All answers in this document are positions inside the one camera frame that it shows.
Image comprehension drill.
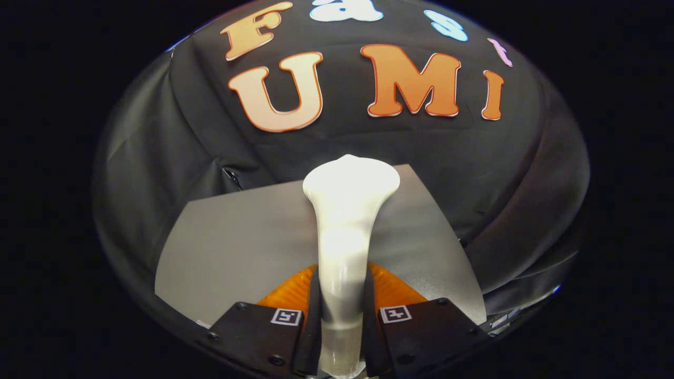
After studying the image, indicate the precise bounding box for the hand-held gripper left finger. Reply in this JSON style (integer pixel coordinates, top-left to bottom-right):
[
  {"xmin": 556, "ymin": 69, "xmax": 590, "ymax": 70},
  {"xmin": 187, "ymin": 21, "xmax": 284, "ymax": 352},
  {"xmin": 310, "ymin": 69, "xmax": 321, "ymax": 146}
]
[{"xmin": 197, "ymin": 263, "xmax": 323, "ymax": 378}]

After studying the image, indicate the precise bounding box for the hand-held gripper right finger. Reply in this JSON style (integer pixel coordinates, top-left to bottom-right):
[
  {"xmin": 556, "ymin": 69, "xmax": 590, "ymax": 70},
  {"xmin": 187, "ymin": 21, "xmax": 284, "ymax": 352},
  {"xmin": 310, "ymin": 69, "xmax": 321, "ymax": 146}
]
[{"xmin": 362, "ymin": 262, "xmax": 493, "ymax": 378}]

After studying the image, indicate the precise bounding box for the white garment steamer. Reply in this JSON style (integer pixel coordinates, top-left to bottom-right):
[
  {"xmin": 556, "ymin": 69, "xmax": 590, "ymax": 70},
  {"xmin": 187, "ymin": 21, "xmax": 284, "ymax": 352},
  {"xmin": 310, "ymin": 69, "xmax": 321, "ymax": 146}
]
[{"xmin": 302, "ymin": 154, "xmax": 401, "ymax": 377}]

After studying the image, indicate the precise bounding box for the grey drawer cabinet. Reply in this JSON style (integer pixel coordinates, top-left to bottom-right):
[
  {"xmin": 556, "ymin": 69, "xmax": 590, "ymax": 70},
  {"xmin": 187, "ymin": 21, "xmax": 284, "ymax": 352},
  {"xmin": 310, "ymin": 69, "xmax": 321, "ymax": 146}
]
[{"xmin": 154, "ymin": 164, "xmax": 487, "ymax": 330}]

